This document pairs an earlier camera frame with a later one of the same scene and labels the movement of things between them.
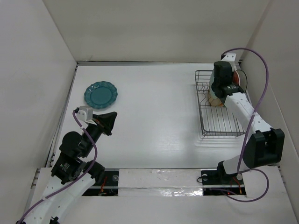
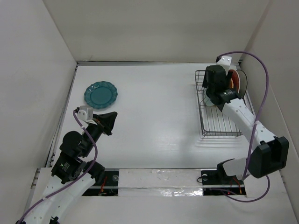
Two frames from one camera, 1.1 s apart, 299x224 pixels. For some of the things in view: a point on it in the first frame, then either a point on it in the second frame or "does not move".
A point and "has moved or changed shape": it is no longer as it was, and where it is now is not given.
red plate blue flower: (236, 80) does not move
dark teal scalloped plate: (100, 94) does not move
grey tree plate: (243, 80) does not move
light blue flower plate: (212, 95) has moved or changed shape
